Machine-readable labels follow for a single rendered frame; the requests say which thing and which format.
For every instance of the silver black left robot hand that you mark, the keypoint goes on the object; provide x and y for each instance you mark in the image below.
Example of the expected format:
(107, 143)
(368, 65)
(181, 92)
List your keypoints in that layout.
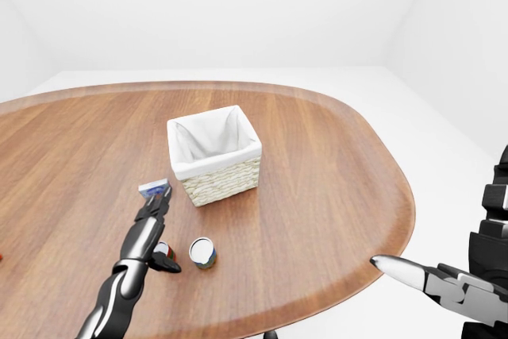
(143, 236)

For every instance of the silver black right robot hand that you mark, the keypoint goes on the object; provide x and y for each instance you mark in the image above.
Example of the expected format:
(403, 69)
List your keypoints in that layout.
(448, 285)

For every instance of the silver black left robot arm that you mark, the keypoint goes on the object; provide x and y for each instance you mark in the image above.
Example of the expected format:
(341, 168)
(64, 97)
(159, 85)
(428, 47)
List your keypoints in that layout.
(119, 295)

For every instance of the wicker basket with white liner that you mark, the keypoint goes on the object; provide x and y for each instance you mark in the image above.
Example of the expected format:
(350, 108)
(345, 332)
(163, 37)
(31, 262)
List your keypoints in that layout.
(222, 180)

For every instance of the red and green tin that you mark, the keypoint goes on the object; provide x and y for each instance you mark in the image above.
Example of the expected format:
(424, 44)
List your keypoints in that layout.
(170, 252)

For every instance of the blue printed food box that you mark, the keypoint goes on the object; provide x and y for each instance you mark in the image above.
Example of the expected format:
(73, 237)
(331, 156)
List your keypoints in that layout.
(152, 187)

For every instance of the tin with white lid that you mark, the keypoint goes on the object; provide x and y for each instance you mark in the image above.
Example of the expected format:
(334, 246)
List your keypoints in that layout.
(202, 251)

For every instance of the dark table base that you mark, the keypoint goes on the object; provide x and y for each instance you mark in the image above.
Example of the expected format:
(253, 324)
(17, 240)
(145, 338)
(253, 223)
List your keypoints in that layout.
(270, 335)

